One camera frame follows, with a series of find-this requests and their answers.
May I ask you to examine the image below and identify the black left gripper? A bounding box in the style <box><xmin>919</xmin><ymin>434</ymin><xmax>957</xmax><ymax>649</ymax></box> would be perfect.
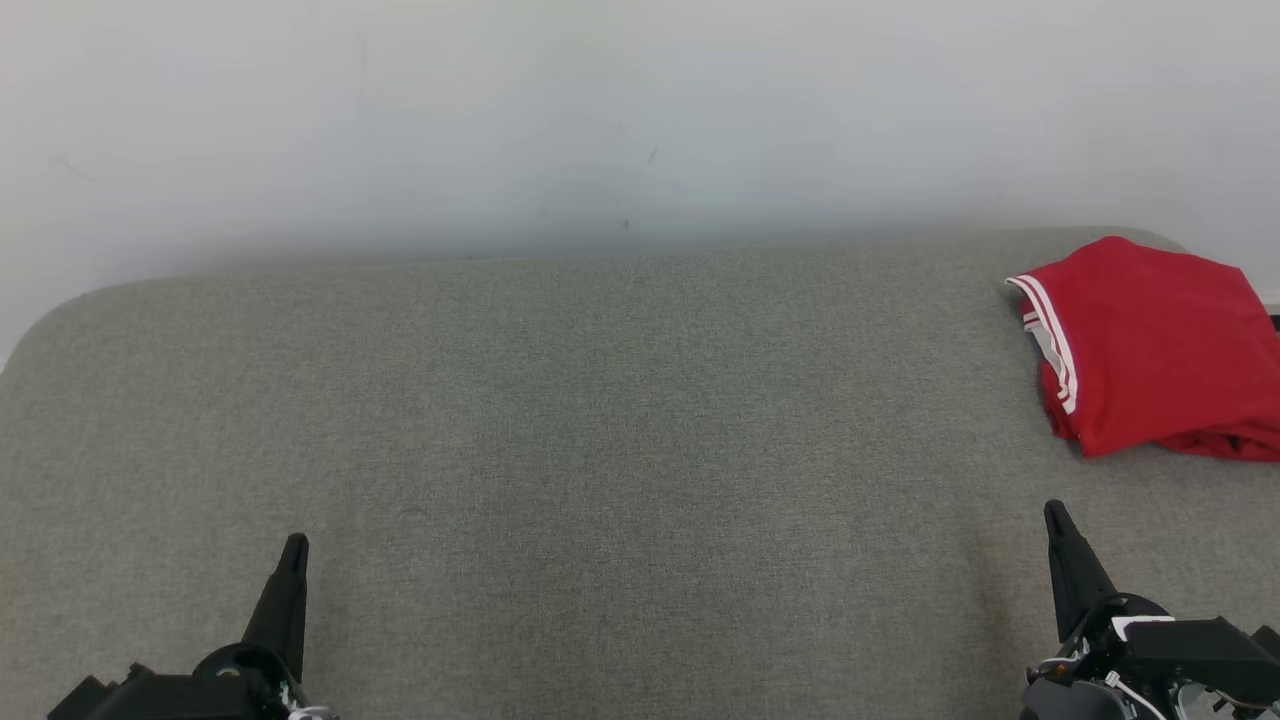
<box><xmin>150</xmin><ymin>533</ymin><xmax>310</xmax><ymax>720</ymax></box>

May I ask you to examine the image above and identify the thin white right gripper cable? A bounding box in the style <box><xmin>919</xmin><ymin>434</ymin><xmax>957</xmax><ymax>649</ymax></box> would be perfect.
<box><xmin>1105</xmin><ymin>668</ymin><xmax>1169</xmax><ymax>720</ymax></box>

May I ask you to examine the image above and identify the red white basketball jersey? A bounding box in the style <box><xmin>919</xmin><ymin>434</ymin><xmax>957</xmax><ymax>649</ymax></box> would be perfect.
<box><xmin>1005</xmin><ymin>236</ymin><xmax>1280</xmax><ymax>457</ymax></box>

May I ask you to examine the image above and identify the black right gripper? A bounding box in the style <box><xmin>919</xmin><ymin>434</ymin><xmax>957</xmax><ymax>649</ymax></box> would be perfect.
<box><xmin>1040</xmin><ymin>499</ymin><xmax>1173</xmax><ymax>720</ymax></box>

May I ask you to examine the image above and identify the grey fabric sofa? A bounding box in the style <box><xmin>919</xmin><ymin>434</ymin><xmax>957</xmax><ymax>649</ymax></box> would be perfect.
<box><xmin>0</xmin><ymin>226</ymin><xmax>1280</xmax><ymax>720</ymax></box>

